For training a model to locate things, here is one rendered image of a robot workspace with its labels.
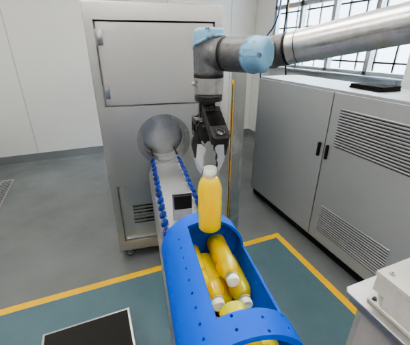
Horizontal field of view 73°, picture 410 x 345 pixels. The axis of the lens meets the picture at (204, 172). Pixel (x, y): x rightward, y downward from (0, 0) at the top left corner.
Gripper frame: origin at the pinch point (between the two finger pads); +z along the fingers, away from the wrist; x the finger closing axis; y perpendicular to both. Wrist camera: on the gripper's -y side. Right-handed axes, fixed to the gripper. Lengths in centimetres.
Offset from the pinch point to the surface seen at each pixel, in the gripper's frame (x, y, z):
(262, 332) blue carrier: -1.8, -35.1, 20.7
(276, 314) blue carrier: -7.3, -30.6, 22.8
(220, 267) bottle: -2.3, -4.8, 31.7
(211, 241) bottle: -2.7, 6.6, 30.7
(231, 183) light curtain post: -30, 65, 40
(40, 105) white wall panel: 163, 412, 51
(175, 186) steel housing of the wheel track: -1, 90, 50
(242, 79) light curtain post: -33, 65, -17
